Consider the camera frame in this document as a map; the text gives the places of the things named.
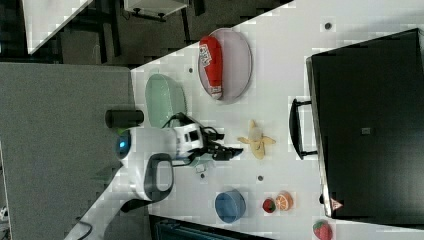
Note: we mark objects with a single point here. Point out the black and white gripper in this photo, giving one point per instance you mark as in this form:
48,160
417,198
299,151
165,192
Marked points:
193,140

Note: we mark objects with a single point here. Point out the peeled toy banana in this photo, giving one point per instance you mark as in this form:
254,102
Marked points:
256,140

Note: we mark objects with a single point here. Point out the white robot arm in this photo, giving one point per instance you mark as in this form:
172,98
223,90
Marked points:
148,150

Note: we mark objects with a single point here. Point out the blue bowl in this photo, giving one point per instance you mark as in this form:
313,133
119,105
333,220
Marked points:
230,206

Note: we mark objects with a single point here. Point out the green perforated colander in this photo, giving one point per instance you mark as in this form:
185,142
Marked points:
164,98

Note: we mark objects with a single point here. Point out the small red strawberry toy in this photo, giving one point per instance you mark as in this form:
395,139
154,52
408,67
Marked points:
269,205

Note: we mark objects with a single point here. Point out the orange slice toy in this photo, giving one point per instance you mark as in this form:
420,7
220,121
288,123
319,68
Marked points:
284,201

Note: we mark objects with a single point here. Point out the pink oval plate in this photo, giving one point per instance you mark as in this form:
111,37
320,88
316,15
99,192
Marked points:
237,65

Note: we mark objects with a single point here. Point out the red ketchup bottle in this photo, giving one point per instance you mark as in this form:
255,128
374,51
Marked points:
210,55

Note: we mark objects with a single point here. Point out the large red strawberry toy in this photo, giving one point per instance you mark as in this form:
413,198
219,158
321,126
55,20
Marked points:
322,230

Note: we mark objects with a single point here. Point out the black toaster oven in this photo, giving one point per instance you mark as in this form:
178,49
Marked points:
367,111

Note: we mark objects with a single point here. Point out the grey partition panel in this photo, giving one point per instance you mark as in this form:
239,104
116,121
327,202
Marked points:
54,141

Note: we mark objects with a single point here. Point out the white side table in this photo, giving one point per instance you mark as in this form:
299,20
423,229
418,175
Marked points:
44,18

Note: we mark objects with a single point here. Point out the black cylinder post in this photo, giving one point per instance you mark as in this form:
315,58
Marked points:
123,118

